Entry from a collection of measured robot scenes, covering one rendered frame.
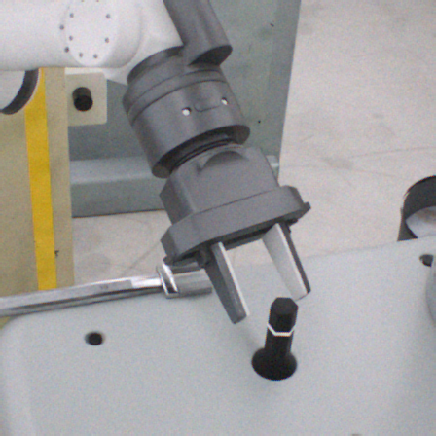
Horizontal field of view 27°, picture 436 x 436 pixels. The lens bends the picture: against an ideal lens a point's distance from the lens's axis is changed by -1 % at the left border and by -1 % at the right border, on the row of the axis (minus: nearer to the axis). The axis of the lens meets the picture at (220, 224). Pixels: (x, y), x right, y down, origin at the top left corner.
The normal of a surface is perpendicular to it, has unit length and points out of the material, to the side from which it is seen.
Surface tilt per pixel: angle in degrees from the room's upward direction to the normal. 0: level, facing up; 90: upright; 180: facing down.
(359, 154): 0
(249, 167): 30
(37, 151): 90
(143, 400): 0
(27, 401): 9
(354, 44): 0
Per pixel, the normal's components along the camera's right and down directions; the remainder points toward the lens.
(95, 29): -0.67, 0.11
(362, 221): 0.07, -0.77
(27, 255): 0.29, 0.63
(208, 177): 0.32, -0.37
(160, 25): 0.62, -0.45
